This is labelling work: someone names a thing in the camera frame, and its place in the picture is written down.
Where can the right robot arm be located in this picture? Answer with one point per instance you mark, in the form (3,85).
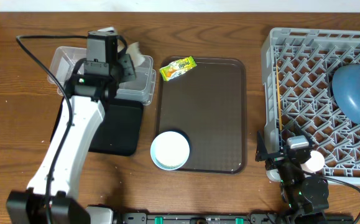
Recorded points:
(307,196)

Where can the yellow green snack wrapper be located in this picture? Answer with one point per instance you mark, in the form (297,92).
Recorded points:
(177,68)

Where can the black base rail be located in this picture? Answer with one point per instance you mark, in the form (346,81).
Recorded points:
(198,219)

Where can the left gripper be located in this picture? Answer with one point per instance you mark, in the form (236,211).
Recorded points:
(126,63)

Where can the white tissue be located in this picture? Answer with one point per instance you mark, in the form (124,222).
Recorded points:
(134,51)

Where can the pink cup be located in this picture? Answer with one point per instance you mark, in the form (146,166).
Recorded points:
(315,163)

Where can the grey dishwasher rack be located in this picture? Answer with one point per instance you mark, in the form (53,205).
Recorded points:
(307,60)

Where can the black plastic tray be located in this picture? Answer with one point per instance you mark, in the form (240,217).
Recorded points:
(118,133)

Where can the wooden chopstick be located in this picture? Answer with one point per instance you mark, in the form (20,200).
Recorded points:
(277,83)
(280,116)

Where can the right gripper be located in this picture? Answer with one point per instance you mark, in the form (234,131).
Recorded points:
(276,160)

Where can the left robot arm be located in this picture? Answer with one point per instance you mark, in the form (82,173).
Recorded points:
(91,119)

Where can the clear plastic bin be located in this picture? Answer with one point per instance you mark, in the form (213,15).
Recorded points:
(141,89)

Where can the brown serving tray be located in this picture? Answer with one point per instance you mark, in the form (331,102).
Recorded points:
(208,106)

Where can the large blue bowl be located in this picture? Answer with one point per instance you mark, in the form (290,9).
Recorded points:
(346,91)

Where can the light blue rice bowl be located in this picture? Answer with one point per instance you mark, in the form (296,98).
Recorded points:
(170,150)

